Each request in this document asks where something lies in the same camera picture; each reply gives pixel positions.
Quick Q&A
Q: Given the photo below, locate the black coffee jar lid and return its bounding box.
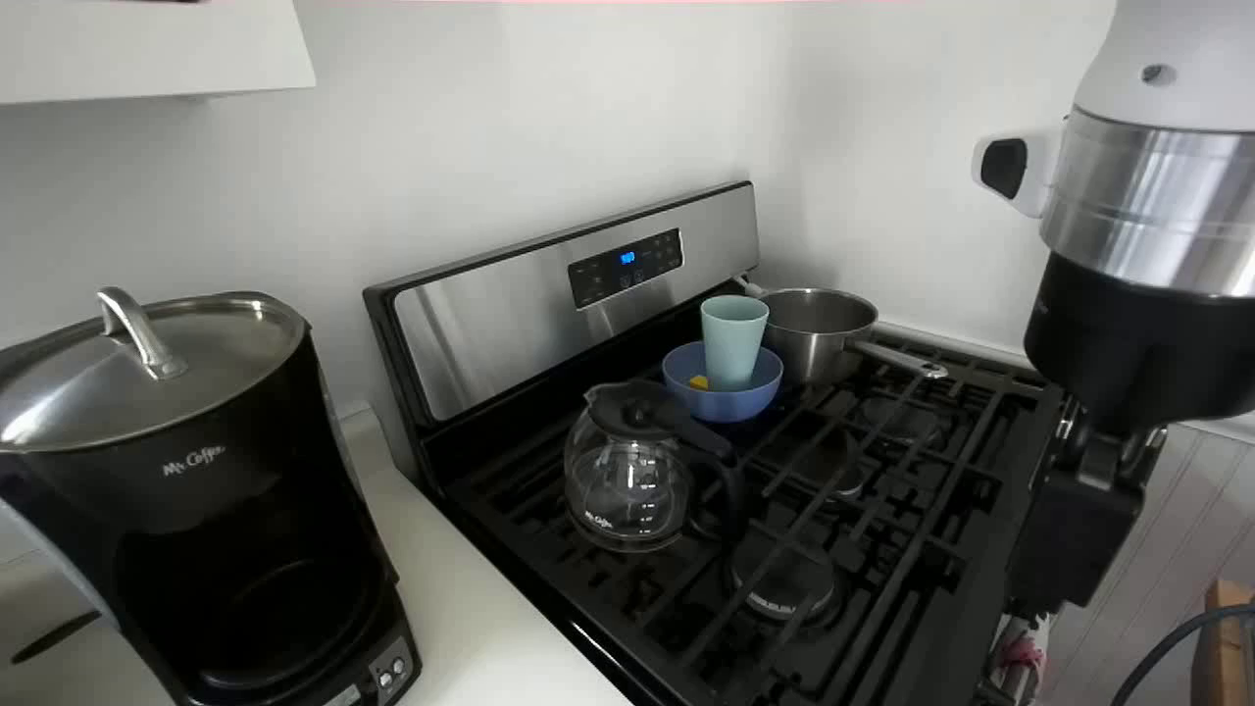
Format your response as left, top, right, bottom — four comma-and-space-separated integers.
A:
580, 377, 686, 431

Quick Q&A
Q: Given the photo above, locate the glass coffee jar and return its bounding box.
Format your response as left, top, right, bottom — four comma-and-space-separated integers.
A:
560, 377, 750, 556

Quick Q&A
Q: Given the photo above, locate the black coffee maker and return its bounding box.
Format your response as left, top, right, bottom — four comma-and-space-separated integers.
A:
0, 287, 425, 706

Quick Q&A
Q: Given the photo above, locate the steel pot lid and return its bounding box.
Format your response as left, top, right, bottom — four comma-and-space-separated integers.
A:
0, 283, 310, 456

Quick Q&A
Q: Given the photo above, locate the teal plastic cup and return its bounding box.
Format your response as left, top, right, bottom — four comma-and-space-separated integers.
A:
698, 291, 773, 392

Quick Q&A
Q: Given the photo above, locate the black gas stove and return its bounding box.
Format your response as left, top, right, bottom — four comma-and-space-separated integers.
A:
360, 176, 1080, 706

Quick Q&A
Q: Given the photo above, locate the blue bowl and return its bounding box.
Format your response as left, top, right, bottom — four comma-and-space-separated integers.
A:
660, 337, 788, 427

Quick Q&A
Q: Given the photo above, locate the steel saucepan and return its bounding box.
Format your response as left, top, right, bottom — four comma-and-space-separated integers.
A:
737, 275, 952, 389

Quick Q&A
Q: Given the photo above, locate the red white dish towel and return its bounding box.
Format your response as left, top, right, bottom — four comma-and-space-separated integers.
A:
984, 607, 1054, 706

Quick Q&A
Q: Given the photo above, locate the wooden board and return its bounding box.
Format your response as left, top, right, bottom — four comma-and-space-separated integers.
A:
1196, 579, 1255, 706

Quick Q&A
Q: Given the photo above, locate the white wall cabinet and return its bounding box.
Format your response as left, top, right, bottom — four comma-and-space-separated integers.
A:
0, 0, 322, 109

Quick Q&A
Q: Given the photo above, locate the teal cable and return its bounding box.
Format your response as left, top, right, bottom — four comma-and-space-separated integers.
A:
1109, 601, 1255, 706

